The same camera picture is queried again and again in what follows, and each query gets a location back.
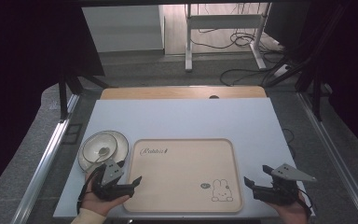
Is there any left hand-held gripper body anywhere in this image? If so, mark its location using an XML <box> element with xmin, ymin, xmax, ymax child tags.
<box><xmin>90</xmin><ymin>159</ymin><xmax>135</xmax><ymax>202</ymax></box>

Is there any black floor grille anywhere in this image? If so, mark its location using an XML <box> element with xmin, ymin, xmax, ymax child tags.
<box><xmin>62</xmin><ymin>122</ymin><xmax>84</xmax><ymax>146</ymax></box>

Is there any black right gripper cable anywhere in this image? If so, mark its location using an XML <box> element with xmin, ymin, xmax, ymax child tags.
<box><xmin>296</xmin><ymin>186</ymin><xmax>314</xmax><ymax>217</ymax></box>

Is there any white metal desk frame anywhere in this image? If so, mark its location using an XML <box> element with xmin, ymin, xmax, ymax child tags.
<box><xmin>184</xmin><ymin>2</ymin><xmax>272</xmax><ymax>73</ymax></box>

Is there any white power strip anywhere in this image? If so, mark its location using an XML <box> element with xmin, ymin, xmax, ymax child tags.
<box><xmin>272</xmin><ymin>63</ymin><xmax>293</xmax><ymax>79</ymax></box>

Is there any thin black cable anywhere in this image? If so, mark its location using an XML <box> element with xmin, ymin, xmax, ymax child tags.
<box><xmin>282</xmin><ymin>127</ymin><xmax>296</xmax><ymax>159</ymax></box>

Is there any black curtain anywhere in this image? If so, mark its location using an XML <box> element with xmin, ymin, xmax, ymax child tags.
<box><xmin>0</xmin><ymin>0</ymin><xmax>106</xmax><ymax>203</ymax></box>
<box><xmin>262</xmin><ymin>0</ymin><xmax>358</xmax><ymax>155</ymax></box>

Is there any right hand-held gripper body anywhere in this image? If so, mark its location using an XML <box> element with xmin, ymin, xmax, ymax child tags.
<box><xmin>253</xmin><ymin>162</ymin><xmax>318</xmax><ymax>206</ymax></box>

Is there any white spoon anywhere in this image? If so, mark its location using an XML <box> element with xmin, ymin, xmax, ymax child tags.
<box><xmin>88</xmin><ymin>147</ymin><xmax>112</xmax><ymax>171</ymax></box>

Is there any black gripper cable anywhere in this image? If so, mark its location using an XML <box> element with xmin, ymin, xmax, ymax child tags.
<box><xmin>296</xmin><ymin>186</ymin><xmax>314</xmax><ymax>217</ymax></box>
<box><xmin>76</xmin><ymin>166</ymin><xmax>105</xmax><ymax>215</ymax></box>

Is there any white bowl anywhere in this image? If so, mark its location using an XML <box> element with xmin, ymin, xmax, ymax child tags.
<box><xmin>81</xmin><ymin>133</ymin><xmax>118</xmax><ymax>164</ymax></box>

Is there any white cabinet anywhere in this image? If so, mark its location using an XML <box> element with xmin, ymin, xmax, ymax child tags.
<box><xmin>80</xmin><ymin>4</ymin><xmax>166</xmax><ymax>54</ymax></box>

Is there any person's right hand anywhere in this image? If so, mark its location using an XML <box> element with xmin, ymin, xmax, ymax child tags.
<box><xmin>265</xmin><ymin>190</ymin><xmax>310</xmax><ymax>224</ymax></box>

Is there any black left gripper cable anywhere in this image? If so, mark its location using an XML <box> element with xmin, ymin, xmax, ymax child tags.
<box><xmin>76</xmin><ymin>166</ymin><xmax>105</xmax><ymax>215</ymax></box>

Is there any beige tray with rabbit print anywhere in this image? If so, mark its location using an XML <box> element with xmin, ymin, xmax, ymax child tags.
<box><xmin>123</xmin><ymin>137</ymin><xmax>244</xmax><ymax>215</ymax></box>

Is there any person's left hand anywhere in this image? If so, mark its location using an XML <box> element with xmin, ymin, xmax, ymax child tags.
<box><xmin>80</xmin><ymin>172</ymin><xmax>131</xmax><ymax>217</ymax></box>

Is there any aluminium rail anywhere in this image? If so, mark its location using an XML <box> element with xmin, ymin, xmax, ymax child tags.
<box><xmin>296</xmin><ymin>91</ymin><xmax>358</xmax><ymax>224</ymax></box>
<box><xmin>10</xmin><ymin>92</ymin><xmax>82</xmax><ymax>224</ymax></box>

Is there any wooden desk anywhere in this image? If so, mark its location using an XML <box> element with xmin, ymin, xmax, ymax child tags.
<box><xmin>100</xmin><ymin>85</ymin><xmax>268</xmax><ymax>101</ymax></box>

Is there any white round plate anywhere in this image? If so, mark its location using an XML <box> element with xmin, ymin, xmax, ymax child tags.
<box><xmin>76</xmin><ymin>129</ymin><xmax>131</xmax><ymax>173</ymax></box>

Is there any black metal stand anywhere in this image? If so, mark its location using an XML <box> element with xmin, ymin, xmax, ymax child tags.
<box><xmin>260</xmin><ymin>2</ymin><xmax>351</xmax><ymax>122</ymax></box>
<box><xmin>56</xmin><ymin>72</ymin><xmax>110</xmax><ymax>121</ymax></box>

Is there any black floor cable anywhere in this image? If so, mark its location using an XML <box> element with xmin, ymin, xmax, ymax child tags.
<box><xmin>219</xmin><ymin>63</ymin><xmax>282</xmax><ymax>88</ymax></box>
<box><xmin>188</xmin><ymin>28</ymin><xmax>285</xmax><ymax>53</ymax></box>

